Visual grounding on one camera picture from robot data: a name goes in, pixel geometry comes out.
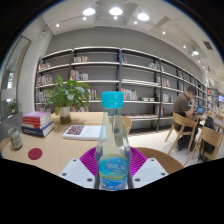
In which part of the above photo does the dark blue book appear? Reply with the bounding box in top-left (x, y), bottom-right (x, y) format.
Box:
top-left (21, 120), bottom-right (56, 138)

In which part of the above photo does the white book with red print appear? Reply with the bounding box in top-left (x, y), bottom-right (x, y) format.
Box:
top-left (62, 124), bottom-right (102, 141)

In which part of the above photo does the green potted plant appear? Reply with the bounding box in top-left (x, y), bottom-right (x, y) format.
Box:
top-left (43, 75), bottom-right (98, 125)

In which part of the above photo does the pale green ceramic mug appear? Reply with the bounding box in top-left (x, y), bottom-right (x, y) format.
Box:
top-left (7, 126), bottom-right (24, 151)

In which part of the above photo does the group of ceiling lights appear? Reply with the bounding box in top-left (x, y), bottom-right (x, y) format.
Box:
top-left (54, 6), bottom-right (201, 58)

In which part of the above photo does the person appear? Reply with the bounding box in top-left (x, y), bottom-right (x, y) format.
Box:
top-left (172, 85), bottom-right (200, 151)

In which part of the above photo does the open laptop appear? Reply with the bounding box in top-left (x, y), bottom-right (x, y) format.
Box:
top-left (195, 105), bottom-right (207, 116)

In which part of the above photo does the pink book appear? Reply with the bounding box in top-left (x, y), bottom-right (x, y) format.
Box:
top-left (22, 110), bottom-right (52, 121)

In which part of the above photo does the small potted plant by window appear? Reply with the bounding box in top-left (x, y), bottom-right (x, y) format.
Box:
top-left (7, 99), bottom-right (22, 116)

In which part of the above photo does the slatted wooden chair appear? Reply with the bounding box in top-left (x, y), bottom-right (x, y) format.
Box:
top-left (164, 111), bottom-right (199, 155)
top-left (183, 125), bottom-right (224, 168)

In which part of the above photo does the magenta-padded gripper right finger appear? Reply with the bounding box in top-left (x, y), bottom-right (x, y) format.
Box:
top-left (128, 146), bottom-right (170, 190)

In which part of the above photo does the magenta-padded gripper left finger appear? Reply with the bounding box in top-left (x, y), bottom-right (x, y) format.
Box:
top-left (58, 146), bottom-right (101, 190)

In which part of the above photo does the grey shelf unit with books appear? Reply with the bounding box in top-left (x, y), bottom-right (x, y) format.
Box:
top-left (34, 46), bottom-right (210, 132)

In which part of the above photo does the flat round red coaster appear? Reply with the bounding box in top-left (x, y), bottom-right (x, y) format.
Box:
top-left (27, 147), bottom-right (44, 161)

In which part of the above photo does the clear bottle with teal cap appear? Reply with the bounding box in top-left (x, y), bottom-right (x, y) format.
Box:
top-left (94, 91), bottom-right (133, 192)

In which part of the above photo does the black backpack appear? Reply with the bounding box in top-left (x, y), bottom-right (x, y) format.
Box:
top-left (199, 115), bottom-right (216, 163)

